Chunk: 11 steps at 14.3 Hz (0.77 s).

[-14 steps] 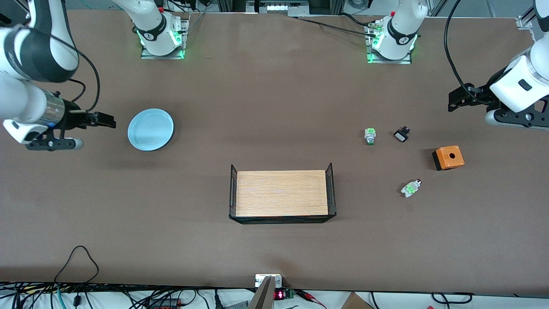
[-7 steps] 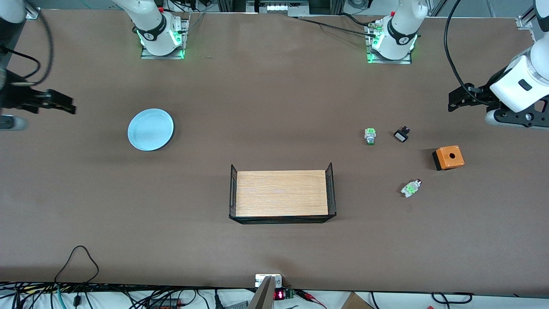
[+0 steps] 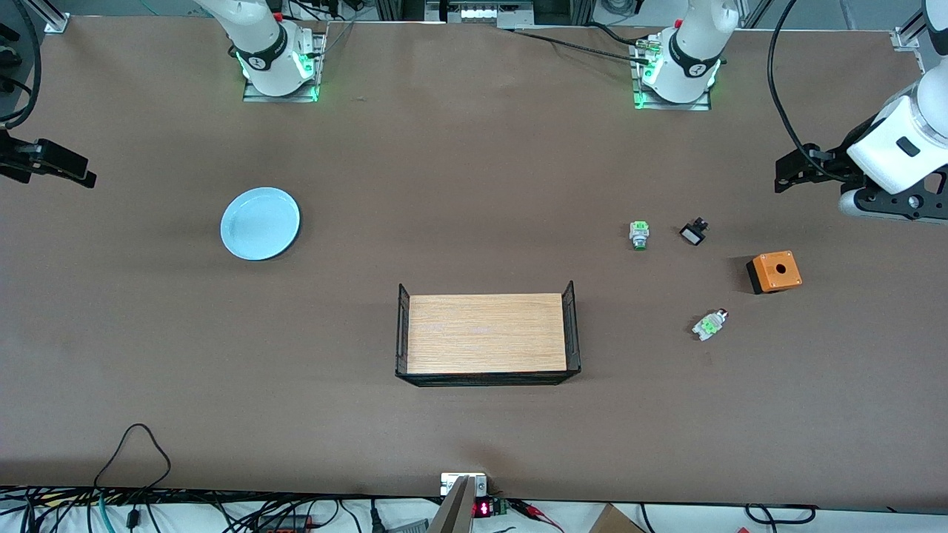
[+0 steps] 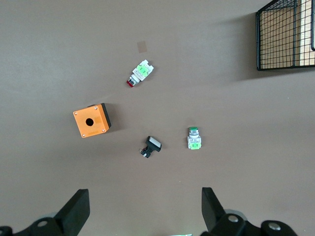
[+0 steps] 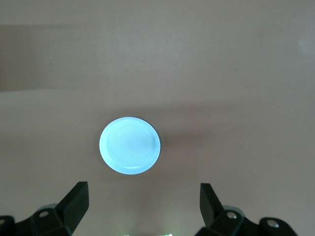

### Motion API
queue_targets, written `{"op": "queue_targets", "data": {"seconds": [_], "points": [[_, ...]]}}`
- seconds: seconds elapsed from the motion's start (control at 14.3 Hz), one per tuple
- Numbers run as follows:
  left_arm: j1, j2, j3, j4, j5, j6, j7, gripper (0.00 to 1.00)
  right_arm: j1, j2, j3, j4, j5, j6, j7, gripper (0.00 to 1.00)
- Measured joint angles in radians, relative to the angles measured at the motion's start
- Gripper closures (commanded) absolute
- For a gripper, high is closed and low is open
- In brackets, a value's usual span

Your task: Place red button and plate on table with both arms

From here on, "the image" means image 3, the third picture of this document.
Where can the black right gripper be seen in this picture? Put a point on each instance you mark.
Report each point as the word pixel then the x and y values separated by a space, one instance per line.
pixel 16 157

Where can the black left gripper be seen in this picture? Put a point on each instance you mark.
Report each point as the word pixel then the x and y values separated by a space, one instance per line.
pixel 835 161

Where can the green white contact block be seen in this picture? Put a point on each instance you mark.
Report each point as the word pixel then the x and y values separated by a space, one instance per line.
pixel 709 326

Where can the light blue ceramic plate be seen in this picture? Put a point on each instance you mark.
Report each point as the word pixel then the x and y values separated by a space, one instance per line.
pixel 259 223

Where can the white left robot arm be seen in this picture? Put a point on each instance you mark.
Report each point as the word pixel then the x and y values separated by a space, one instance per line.
pixel 696 44

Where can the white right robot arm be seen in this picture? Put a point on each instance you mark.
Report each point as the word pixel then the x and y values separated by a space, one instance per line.
pixel 259 37

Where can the black white-faced push button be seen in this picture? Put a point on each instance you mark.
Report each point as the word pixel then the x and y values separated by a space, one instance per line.
pixel 692 235

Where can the brown cardboard piece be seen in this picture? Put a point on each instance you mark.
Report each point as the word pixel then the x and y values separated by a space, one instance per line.
pixel 611 522

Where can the red display electronics module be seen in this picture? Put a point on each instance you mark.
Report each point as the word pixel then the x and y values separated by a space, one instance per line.
pixel 483 508

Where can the orange button enclosure box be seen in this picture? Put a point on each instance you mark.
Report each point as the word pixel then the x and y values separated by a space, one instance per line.
pixel 786 278

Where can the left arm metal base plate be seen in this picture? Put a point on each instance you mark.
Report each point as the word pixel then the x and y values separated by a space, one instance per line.
pixel 681 106

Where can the aluminium corner bracket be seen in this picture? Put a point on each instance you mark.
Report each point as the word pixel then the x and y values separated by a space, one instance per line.
pixel 56 18
pixel 906 38

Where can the green push button switch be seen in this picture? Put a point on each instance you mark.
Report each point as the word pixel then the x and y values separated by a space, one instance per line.
pixel 639 233

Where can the aluminium frame with light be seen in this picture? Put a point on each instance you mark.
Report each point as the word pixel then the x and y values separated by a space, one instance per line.
pixel 481 11

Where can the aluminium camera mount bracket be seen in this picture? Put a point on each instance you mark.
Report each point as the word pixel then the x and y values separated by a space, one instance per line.
pixel 459 511

